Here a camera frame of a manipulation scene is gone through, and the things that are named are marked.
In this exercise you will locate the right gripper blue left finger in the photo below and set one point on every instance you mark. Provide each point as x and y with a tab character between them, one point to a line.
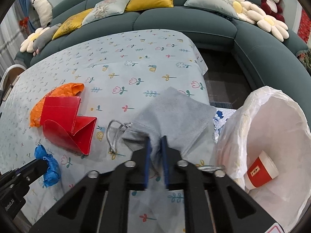
148	150

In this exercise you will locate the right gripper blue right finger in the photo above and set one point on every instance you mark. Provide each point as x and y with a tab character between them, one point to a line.
164	147

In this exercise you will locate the grey drawstring pouch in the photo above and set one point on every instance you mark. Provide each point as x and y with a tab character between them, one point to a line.
186	123

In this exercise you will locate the blue glove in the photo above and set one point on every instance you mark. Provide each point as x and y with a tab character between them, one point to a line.
53	174

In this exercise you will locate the red paper box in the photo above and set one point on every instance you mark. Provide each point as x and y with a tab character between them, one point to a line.
65	128

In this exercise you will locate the orange plastic bag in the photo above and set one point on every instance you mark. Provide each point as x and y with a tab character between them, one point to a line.
53	98

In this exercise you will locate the red paper cup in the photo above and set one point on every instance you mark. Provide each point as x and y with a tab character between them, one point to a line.
262	171

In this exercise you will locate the white lined trash bin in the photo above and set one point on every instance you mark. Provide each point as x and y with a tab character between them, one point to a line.
269	121

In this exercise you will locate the floral light blue tablecloth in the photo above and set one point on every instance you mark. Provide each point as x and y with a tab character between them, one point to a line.
121	74

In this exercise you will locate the daisy pillow far left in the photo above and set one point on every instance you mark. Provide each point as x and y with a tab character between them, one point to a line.
27	45

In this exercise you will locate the dark green sectional sofa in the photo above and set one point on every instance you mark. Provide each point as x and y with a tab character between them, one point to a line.
263	59

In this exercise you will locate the light green cushion left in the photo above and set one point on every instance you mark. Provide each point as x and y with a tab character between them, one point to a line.
105	8

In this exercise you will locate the light green cushion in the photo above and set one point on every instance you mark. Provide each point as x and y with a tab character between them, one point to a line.
222	7
105	8

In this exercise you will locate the yellow cushion left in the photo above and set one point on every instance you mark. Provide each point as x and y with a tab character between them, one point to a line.
71	24

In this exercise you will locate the grey mouse plush toy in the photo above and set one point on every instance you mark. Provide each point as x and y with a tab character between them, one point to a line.
44	38

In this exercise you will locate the light green cushion right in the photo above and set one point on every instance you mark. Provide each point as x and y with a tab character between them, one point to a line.
222	7

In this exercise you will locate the daisy flower pillow upper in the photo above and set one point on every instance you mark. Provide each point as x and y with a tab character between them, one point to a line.
246	12

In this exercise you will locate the daisy flower pillow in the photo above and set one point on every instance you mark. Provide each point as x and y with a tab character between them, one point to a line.
246	12
268	23

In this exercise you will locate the daisy flower pillow lower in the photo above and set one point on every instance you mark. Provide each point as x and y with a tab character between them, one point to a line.
268	23

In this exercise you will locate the potted flower arrangement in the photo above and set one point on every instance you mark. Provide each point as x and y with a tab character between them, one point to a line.
305	59

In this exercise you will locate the white sheep plush toy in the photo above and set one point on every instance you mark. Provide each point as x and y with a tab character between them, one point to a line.
44	11

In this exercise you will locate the wooden chair white frame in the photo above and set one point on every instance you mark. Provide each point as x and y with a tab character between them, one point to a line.
9	79

